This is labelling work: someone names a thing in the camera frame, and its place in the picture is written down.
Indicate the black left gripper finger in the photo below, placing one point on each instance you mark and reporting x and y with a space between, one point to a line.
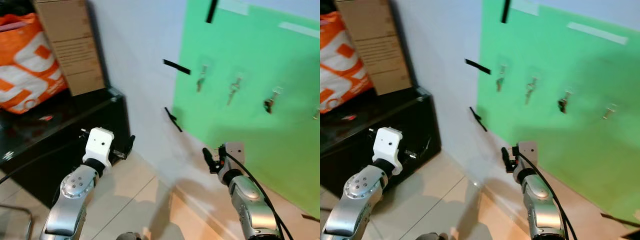
130 145
426 147

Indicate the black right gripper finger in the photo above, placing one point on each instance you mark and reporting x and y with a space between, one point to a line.
209 161
506 161

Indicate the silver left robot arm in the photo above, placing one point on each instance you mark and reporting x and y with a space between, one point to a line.
75 187
357 190

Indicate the glossy black cabinet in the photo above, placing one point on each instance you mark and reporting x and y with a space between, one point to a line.
100 115
410 115

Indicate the black tape strip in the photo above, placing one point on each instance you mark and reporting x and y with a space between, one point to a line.
477 66
620 220
477 118
506 12
173 118
176 66
212 12
311 218

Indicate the small red white object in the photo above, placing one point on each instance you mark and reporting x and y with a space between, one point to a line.
350 118
47 118

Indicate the black key fob bunch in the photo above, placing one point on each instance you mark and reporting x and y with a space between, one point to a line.
269 105
563 104

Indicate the silver key bunch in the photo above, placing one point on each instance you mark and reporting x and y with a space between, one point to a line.
500 82
200 82

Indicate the orange white shopping bag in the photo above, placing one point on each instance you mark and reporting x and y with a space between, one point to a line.
345 65
25 65

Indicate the brown cardboard box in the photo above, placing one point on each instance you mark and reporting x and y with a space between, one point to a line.
380 45
72 45

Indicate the long white tape strip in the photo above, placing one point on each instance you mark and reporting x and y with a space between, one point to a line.
300 29
597 33

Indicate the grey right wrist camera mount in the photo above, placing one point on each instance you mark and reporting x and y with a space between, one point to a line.
235 152
528 151

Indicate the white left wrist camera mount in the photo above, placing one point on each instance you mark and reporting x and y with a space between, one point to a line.
98 142
387 142

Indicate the metal chair frame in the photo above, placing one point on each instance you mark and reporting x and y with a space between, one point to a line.
29 220

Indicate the green wall sheet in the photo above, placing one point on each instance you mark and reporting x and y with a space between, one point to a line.
260 55
575 65

